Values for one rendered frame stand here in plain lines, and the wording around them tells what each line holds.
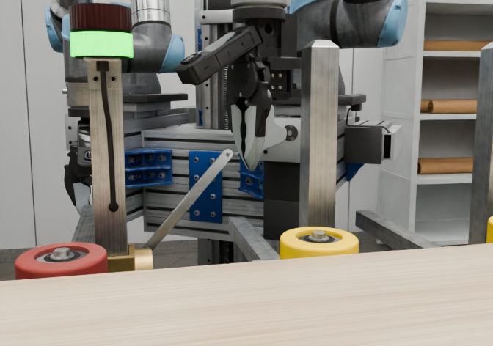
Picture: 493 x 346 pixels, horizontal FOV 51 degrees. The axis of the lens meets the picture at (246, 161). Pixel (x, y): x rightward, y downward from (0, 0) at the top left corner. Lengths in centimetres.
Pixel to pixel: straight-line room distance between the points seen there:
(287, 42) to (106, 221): 33
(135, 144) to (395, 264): 93
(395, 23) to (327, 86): 53
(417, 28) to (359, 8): 200
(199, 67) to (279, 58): 11
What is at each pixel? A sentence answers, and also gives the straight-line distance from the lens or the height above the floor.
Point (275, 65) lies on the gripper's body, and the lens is 67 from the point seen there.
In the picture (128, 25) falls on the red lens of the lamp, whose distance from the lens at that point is 53.
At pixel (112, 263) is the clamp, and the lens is 60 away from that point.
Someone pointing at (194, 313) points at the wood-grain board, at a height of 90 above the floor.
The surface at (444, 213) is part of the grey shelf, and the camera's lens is 382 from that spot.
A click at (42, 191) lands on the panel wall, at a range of 333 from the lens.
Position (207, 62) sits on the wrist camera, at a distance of 64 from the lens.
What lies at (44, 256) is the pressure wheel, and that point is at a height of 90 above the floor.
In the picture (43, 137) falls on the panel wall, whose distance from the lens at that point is 328.
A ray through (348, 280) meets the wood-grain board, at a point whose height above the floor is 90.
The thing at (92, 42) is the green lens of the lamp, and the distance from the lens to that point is 52.
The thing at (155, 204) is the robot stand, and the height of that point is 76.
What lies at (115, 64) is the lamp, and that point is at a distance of 57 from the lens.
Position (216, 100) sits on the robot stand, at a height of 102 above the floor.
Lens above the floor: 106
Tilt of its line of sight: 8 degrees down
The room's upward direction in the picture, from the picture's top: straight up
